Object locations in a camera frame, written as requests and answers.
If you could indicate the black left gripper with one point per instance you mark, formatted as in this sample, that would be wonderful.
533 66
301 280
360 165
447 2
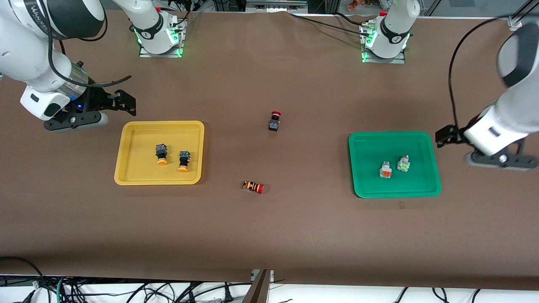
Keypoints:
455 134

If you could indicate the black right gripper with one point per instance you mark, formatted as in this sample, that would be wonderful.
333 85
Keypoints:
96 101

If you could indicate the green button grey body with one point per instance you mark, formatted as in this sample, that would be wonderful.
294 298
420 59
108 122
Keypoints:
403 163

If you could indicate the yellow push button black body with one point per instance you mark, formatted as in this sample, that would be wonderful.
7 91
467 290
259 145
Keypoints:
184 160
161 153

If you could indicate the orange button grey body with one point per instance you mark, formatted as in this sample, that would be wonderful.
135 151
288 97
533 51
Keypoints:
385 170

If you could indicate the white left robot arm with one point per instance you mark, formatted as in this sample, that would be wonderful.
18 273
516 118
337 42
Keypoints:
505 122

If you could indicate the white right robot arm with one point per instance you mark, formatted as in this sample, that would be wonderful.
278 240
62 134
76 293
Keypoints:
25 50

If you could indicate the green plastic tray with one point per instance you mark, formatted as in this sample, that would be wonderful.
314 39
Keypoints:
417 185

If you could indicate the yellow plastic tray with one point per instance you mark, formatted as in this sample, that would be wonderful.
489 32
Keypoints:
139 168

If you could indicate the red push button black body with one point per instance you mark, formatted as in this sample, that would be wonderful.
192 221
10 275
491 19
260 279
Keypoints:
274 122

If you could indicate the red button orange striped body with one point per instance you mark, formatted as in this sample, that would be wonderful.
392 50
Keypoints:
254 187

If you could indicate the brown table cover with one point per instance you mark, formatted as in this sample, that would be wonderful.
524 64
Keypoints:
269 231

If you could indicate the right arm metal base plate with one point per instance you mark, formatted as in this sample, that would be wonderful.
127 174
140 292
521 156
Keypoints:
145 53

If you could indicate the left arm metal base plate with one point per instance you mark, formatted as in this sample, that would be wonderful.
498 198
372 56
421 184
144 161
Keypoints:
400 60

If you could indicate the grey aluminium frame bar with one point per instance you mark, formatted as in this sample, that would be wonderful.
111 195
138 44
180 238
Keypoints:
276 4

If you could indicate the white metal bracket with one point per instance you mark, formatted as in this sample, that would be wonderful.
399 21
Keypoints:
254 275

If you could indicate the wooden post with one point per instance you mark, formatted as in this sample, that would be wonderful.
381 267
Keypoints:
257 290

